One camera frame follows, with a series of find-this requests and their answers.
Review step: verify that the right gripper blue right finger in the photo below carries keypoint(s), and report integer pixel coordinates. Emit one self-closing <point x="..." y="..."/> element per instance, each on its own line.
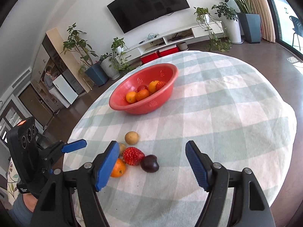
<point x="200" y="165"/>

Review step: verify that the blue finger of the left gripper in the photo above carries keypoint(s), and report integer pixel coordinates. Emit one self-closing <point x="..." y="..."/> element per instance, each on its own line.
<point x="73" y="146"/>

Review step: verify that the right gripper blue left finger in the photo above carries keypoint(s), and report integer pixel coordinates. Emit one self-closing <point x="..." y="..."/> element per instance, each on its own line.
<point x="103" y="165"/>

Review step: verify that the brown longan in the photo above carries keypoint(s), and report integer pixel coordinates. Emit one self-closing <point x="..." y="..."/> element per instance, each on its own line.
<point x="122" y="148"/>
<point x="132" y="138"/>

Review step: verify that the strawberry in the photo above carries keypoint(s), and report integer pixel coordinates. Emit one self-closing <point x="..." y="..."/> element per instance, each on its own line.
<point x="160" y="85"/>
<point x="133" y="156"/>

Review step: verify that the dark purple plum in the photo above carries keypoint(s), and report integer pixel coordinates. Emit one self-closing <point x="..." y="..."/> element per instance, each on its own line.
<point x="149" y="164"/>

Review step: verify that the small orange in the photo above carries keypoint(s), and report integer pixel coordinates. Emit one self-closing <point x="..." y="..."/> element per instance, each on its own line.
<point x="143" y="94"/>

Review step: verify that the small red cherry tomato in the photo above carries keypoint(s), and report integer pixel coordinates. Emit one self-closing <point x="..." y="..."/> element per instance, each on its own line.
<point x="142" y="87"/>

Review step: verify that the large front orange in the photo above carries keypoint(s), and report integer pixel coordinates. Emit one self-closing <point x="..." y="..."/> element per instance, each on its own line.
<point x="152" y="86"/>

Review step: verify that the left hand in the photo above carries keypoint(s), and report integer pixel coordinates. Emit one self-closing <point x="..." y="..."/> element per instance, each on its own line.
<point x="22" y="209"/>

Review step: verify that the green white checkered tablecloth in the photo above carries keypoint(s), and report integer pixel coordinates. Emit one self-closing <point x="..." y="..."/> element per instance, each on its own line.
<point x="227" y="107"/>

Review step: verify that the person in background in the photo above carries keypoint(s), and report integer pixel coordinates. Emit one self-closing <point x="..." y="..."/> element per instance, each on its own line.
<point x="50" y="86"/>

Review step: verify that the tall plant blue pot left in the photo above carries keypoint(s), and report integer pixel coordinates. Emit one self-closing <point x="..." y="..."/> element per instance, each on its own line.
<point x="88" y="69"/>

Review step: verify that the tall plant blue pot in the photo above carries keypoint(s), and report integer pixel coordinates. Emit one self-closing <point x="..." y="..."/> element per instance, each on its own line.
<point x="88" y="69"/>
<point x="250" y="20"/>

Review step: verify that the plant ribbed white pot left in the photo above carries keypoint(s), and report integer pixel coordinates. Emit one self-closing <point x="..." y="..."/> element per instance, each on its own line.
<point x="108" y="66"/>

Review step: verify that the wooden cabinet shelving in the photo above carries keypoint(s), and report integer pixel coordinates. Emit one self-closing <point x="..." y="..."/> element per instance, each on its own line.
<point x="65" y="69"/>

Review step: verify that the red plastic colander bowl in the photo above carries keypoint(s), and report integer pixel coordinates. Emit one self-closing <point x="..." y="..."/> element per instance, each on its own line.
<point x="162" y="72"/>

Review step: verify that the trailing pothos plant left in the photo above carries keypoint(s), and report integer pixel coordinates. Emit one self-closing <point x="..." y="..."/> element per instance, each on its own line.
<point x="117" y="58"/>

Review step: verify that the trailing pothos plant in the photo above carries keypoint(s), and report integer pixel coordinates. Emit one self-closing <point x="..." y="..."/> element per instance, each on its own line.
<point x="217" y="33"/>
<point x="117" y="58"/>

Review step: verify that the right red storage box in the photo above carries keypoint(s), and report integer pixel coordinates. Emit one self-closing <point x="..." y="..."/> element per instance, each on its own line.
<point x="168" y="50"/>

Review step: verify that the small white grey bin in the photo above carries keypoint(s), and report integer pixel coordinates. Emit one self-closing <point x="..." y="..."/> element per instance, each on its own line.
<point x="183" y="46"/>

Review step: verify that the trailing pothos plant right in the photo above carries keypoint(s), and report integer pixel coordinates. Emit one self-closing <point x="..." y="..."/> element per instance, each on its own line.
<point x="217" y="33"/>

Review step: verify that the white tv console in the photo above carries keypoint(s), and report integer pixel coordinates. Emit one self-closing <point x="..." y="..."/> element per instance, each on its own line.
<point x="184" y="34"/>

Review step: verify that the tall plant blue pot right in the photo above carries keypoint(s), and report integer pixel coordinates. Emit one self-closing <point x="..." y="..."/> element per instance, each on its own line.
<point x="250" y="20"/>

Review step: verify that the bushy plant white pot right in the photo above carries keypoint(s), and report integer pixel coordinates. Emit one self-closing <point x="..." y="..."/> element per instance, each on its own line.
<point x="230" y="20"/>

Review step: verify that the black balcony chair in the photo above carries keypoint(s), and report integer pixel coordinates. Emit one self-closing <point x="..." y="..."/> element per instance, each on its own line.
<point x="297" y="29"/>

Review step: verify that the beige curtain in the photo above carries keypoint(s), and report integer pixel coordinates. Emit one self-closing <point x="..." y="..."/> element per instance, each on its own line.
<point x="262" y="8"/>

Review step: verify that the wall mounted black television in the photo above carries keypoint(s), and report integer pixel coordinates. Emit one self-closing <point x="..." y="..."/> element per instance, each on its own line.
<point x="130" y="14"/>

